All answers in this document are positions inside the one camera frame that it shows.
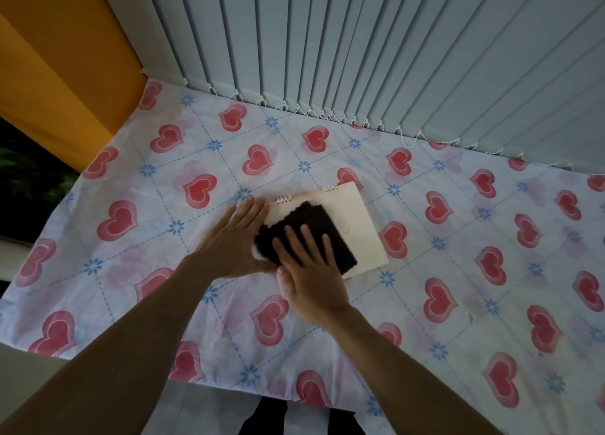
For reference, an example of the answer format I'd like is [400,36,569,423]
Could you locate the person's left hand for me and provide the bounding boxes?
[188,196,279,280]

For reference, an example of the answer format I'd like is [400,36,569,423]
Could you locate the person's right hand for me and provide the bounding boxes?
[272,225,353,328]

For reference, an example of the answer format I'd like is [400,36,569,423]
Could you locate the dark brown cloth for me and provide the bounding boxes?
[254,201,358,279]

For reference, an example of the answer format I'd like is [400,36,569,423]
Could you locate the person's right forearm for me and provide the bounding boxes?
[313,305,505,435]

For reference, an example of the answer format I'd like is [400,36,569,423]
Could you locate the person's left forearm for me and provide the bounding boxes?
[0,254,225,435]

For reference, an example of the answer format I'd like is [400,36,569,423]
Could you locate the cream spiral notebook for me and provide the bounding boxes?
[268,182,389,279]

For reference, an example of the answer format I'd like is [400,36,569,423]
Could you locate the heart print tablecloth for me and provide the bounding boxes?
[0,78,605,435]

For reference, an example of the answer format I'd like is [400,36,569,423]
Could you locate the person's black trousers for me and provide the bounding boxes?
[240,396,356,435]

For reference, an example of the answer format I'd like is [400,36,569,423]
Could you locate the white vertical blinds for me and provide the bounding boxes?
[95,0,605,175]

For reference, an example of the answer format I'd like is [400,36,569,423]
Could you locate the orange curtain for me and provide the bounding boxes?
[0,0,148,173]

